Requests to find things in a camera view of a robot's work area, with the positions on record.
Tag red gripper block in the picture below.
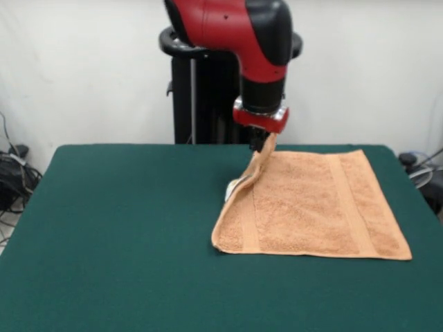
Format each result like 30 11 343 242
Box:
232 97 291 153

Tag tan terry towel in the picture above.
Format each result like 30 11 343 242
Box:
210 133 413 261

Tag dark green table cloth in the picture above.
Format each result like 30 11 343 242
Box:
0 143 443 332

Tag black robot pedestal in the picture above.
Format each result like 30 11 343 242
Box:
159 26 305 145

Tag black cable tangle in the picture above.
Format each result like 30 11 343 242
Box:
0 110 44 246
397 148 443 215

